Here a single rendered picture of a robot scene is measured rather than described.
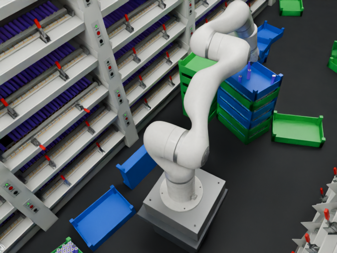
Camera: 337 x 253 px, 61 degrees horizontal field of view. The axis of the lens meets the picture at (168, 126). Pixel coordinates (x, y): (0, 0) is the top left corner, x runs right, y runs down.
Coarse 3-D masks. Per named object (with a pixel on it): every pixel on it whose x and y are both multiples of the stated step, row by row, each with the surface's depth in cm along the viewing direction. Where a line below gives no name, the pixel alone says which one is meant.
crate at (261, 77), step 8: (256, 64) 167; (240, 72) 169; (256, 72) 168; (264, 72) 165; (272, 72) 159; (232, 80) 161; (248, 80) 164; (256, 80) 163; (264, 80) 163; (280, 80) 155; (240, 88) 158; (248, 88) 160; (256, 88) 149; (264, 88) 159; (272, 88) 156; (248, 96) 155; (256, 96) 151
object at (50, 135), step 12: (108, 84) 147; (96, 96) 148; (72, 108) 143; (60, 120) 139; (72, 120) 141; (48, 132) 135; (60, 132) 139; (12, 144) 130; (48, 144) 137; (0, 156) 124; (12, 156) 127; (24, 156) 128; (12, 168) 125
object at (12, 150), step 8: (88, 88) 147; (80, 96) 144; (88, 96) 147; (72, 104) 142; (56, 112) 138; (48, 120) 135; (40, 128) 133; (32, 136) 131; (16, 144) 128; (8, 152) 126
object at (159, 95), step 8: (168, 72) 209; (176, 72) 212; (160, 80) 204; (168, 80) 205; (176, 80) 208; (152, 88) 199; (160, 88) 203; (168, 88) 204; (144, 96) 196; (152, 96) 197; (160, 96) 200; (136, 104) 191; (144, 104) 195; (152, 104) 196; (136, 112) 190; (144, 112) 192; (136, 120) 188
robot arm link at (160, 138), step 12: (156, 132) 95; (168, 132) 94; (180, 132) 94; (144, 144) 99; (156, 144) 94; (168, 144) 93; (156, 156) 99; (168, 156) 94; (168, 168) 103; (180, 168) 104; (180, 180) 106
